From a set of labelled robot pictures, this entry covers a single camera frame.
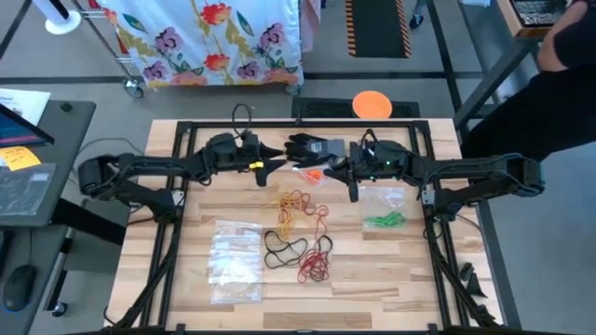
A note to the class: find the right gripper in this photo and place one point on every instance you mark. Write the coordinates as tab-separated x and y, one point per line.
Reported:
382	160

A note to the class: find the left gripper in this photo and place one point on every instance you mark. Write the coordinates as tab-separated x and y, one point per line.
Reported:
233	153

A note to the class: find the clear plastic zip bag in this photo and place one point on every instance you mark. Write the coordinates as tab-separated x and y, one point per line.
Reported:
298	172
382	200

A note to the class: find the green rubber band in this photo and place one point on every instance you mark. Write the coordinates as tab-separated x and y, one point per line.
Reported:
386	219
399	216
375	222

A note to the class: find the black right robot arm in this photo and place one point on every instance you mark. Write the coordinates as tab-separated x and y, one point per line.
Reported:
475	170

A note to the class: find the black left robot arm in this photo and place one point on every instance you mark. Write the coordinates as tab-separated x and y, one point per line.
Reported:
149	165

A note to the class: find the pile of coloured rubber bands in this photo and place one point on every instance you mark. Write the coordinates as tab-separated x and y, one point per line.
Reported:
284	205

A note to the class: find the black work glove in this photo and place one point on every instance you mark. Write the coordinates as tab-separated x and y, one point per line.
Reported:
302	138
312	149

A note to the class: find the black grate floor mat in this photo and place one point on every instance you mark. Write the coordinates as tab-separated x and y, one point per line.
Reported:
326	109

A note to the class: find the orange disc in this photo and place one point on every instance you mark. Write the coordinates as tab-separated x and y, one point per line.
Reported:
372	104

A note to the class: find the pile of clear plastic bags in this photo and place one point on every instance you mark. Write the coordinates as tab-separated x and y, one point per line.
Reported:
233	260

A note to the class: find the floral print cloth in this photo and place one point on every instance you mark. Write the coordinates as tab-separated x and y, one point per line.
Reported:
209	42

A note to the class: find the pink cloth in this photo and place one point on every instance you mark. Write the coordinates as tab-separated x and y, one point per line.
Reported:
309	18

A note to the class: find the black hazard-striped floor mat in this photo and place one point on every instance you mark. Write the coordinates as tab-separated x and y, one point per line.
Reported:
377	28

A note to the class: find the black plastic wedge piece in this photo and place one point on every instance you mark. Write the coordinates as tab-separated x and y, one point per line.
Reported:
466	272
475	288
484	316

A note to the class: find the wood-topped grey workbench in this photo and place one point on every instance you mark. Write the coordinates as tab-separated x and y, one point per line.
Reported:
493	74

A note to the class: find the black office desk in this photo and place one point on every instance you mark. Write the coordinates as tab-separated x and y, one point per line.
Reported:
70	139

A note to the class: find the black round desk knob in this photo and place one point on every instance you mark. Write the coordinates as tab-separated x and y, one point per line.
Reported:
66	107

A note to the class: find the person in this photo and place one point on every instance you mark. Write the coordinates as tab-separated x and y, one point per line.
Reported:
549	107

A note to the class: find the black pole white base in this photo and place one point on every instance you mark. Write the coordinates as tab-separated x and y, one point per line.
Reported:
63	25

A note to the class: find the white paper sheet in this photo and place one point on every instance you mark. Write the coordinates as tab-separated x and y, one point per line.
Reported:
28	100

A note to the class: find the grey plastic sleeve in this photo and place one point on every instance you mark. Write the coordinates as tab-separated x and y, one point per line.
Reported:
23	191

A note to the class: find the black parts tray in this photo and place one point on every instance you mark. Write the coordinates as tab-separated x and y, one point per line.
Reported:
535	13

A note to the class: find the yellow sticky note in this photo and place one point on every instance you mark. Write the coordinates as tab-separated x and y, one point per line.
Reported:
18	158

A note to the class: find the black computer monitor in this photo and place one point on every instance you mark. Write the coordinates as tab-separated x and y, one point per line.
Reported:
18	132

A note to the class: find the black computer mouse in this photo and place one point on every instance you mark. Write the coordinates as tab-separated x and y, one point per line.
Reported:
18	284

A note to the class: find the black aluminium table frame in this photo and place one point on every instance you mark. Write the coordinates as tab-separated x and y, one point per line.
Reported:
302	124

